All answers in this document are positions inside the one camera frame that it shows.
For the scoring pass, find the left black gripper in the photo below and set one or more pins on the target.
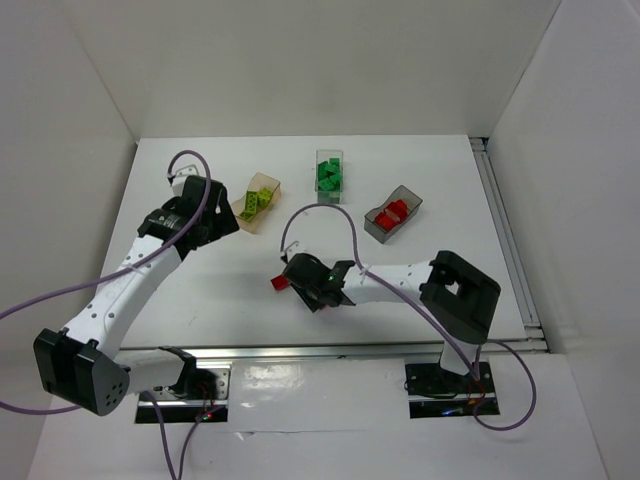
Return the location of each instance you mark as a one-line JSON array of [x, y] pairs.
[[215, 212]]

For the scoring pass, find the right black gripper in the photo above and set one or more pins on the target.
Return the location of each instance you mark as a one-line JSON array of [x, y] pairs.
[[293, 273]]

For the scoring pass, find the red rounded lego brick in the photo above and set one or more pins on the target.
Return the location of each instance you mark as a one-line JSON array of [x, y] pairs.
[[279, 283]]

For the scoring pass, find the lime lego brick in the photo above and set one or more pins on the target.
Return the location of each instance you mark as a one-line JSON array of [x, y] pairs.
[[250, 207], [264, 197]]

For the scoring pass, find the smoky grey container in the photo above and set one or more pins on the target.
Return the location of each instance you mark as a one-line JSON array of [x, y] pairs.
[[412, 200]]

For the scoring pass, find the red flower lego piece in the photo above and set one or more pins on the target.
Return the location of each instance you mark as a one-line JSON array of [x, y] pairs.
[[385, 221]]

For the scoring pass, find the small red lego brick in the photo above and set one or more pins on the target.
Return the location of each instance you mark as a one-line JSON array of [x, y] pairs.
[[398, 208]]

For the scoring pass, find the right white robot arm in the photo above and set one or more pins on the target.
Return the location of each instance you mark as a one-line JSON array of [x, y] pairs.
[[453, 296]]

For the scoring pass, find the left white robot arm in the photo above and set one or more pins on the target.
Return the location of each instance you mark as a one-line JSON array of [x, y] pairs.
[[83, 364]]

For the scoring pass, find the amber transparent container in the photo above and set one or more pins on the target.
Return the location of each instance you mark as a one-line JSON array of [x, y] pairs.
[[258, 182]]

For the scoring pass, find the clear transparent container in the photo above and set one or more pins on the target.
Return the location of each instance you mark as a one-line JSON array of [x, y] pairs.
[[334, 197]]

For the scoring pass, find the aluminium front rail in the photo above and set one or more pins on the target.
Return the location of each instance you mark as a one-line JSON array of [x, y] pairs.
[[316, 351]]

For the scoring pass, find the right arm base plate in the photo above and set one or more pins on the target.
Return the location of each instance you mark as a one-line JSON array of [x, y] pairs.
[[437, 393]]

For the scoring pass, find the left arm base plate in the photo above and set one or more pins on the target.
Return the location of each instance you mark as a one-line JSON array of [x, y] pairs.
[[208, 400]]

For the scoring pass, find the aluminium side rail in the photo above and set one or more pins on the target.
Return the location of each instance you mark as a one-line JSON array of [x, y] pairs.
[[534, 332]]

